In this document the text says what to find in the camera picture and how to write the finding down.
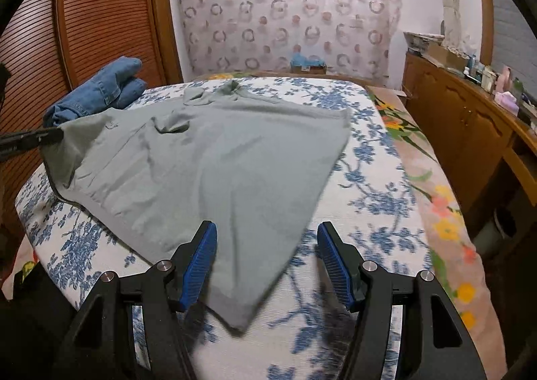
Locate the pink bottle on sideboard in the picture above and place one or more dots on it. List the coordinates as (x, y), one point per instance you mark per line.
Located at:
(503, 82)

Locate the patterned pink wall curtain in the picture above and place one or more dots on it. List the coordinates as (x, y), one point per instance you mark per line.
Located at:
(352, 36)

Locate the brown louvered wardrobe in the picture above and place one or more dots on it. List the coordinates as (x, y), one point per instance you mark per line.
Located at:
(52, 46)

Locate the grey-green pants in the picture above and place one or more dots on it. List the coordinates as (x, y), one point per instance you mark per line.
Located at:
(153, 174)

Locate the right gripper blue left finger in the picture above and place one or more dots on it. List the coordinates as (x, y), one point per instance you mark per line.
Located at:
(192, 262)

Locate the folded blue denim garment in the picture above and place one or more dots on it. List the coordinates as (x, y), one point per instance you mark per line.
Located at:
(114, 85)

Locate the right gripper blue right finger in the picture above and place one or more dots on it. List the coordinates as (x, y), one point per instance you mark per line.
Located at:
(342, 262)

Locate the blue floral white bedsheet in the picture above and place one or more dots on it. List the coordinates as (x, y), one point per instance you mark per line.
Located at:
(300, 331)

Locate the long wooden sideboard cabinet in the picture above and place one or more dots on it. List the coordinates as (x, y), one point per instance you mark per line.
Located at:
(487, 154)

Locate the grey window roller blind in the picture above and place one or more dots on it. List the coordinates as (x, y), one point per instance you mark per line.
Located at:
(514, 44)

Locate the blue cloth on box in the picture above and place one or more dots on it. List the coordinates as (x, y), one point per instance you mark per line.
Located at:
(300, 64)

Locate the cardboard box on sideboard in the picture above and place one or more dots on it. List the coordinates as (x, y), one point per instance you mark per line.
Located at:
(446, 57)

